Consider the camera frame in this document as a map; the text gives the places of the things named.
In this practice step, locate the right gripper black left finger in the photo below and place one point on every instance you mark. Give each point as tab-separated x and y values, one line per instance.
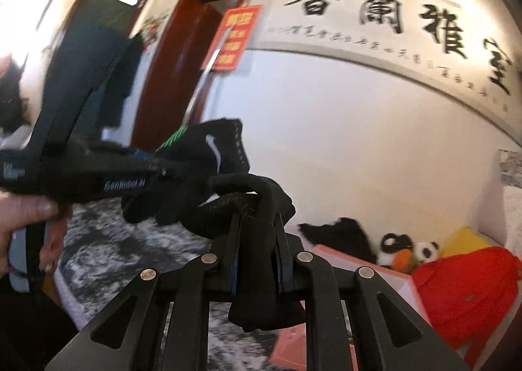
156	324

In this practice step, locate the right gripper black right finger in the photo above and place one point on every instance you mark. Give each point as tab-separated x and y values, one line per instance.
353	319

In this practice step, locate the black gloves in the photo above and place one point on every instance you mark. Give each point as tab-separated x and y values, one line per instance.
214	195

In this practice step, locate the person left hand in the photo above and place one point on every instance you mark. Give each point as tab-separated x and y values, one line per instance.
19	211

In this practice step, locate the panda plush toy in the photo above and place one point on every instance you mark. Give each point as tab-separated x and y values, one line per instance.
401	254

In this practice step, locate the red bag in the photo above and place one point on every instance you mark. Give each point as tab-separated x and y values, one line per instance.
466	296

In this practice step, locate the yellow cushion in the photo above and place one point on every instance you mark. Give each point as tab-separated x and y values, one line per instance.
463	241

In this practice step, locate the red paper door notice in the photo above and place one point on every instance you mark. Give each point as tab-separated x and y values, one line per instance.
231	38

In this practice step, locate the black fabric by wall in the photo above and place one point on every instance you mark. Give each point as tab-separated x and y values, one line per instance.
345	236

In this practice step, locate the red wooden door frame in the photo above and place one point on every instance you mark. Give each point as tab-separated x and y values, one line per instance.
175	70

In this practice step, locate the calligraphy wall scroll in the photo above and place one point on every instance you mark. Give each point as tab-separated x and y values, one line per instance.
457	49

